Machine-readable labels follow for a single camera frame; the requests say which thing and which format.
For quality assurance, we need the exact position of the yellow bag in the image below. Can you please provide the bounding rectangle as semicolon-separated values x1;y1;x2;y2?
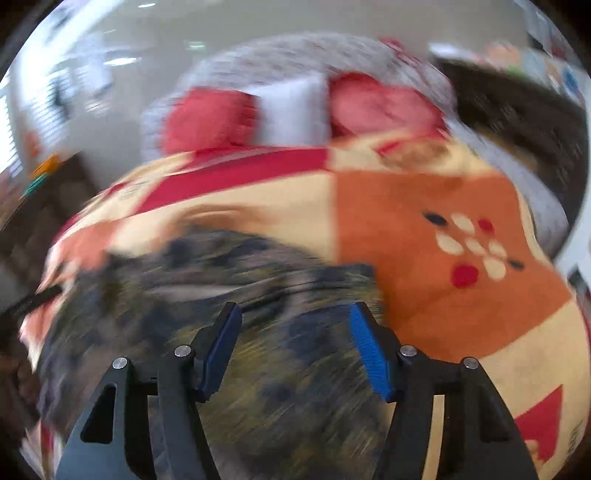
30;154;64;179

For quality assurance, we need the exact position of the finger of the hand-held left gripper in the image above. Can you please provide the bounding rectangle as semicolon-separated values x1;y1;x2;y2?
9;284;66;315

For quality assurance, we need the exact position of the orange red printed blanket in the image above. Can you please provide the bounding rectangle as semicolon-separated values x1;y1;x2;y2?
18;134;591;480

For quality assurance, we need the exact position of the window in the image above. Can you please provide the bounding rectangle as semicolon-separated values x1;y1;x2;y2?
0;92;25;177

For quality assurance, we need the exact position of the dark carved wooden headboard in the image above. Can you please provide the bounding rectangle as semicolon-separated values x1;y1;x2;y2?
434;58;590;219

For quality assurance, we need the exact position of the white pillow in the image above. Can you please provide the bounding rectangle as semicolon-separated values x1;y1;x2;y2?
245;74;331;147

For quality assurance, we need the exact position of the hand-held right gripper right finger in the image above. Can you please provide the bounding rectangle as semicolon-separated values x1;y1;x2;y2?
348;302;539;480

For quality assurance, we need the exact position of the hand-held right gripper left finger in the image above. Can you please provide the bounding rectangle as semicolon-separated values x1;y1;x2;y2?
55;302;243;480

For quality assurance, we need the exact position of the clutter of packets and bottles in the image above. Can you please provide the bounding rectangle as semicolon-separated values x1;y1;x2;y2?
428;39;588;100

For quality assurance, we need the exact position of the dark floral patterned shirt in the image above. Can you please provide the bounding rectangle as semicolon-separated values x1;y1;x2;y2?
34;228;403;480

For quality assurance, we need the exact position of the red heart-shaped pillow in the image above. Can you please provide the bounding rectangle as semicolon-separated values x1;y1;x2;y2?
329;73;450;139
159;88;259;156

